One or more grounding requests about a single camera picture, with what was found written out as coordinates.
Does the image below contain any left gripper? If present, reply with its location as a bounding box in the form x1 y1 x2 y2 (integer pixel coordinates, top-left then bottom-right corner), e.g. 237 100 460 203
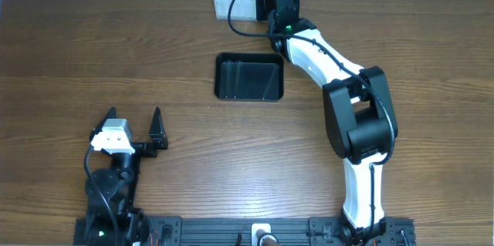
89 106 169 159

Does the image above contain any clear test tube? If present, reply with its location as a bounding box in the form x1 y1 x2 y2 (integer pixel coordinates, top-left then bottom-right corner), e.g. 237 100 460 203
233 61 243 99
225 60 233 99

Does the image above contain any black tray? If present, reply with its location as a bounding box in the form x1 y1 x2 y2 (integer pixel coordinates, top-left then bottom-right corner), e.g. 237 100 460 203
214 52 286 103

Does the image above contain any white test tube rack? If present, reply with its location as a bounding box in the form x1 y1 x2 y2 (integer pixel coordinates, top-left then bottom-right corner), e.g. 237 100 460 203
213 0 268 22

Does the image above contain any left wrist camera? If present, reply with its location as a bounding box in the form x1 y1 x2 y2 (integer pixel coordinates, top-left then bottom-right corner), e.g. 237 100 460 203
90 118 137 156

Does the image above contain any mounting rail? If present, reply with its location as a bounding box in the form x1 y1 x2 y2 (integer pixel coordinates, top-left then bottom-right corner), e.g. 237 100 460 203
73 214 418 246

